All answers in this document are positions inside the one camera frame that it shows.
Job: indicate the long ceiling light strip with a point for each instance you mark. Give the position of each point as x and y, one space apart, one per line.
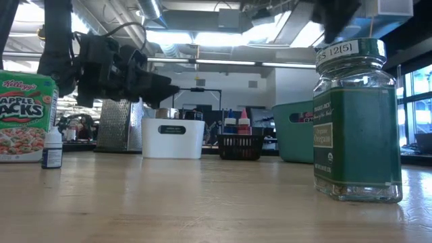
229 62

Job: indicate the grey ceiling box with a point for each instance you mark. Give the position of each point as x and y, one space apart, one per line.
229 17

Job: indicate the small white-capped dropper bottle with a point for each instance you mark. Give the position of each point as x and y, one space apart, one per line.
53 155

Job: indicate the pink-tipped squeeze bottle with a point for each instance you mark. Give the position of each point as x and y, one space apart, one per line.
244 122

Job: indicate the silver spiral ventilation duct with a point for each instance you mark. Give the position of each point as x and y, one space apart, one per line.
150 8

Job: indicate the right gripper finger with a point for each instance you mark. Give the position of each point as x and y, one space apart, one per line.
334 28

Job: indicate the white rectangular ceiling duct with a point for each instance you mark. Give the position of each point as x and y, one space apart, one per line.
388 11

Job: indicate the blue-tipped squeeze bottle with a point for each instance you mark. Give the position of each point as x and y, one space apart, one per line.
230 122

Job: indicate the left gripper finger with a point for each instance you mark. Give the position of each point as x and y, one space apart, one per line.
138 60
158 89

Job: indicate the distant black workbench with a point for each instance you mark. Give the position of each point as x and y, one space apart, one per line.
79 136

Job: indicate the black-framed window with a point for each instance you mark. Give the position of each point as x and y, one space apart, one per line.
418 111

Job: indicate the black slotted plastic basket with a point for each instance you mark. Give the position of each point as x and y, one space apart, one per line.
240 146

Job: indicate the black tubular stand frame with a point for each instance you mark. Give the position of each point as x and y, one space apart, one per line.
197 89

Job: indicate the teal plastic bin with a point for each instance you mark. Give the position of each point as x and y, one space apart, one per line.
290 135

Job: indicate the pink Raisin Bran cereal box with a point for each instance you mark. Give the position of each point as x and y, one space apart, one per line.
305 117

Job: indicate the green Apple Jacks cereal box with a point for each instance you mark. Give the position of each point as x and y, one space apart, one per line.
23 111

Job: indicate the white plastic bin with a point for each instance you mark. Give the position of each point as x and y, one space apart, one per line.
172 141

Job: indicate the green-lidded oregano glass jar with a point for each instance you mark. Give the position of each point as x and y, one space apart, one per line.
357 135

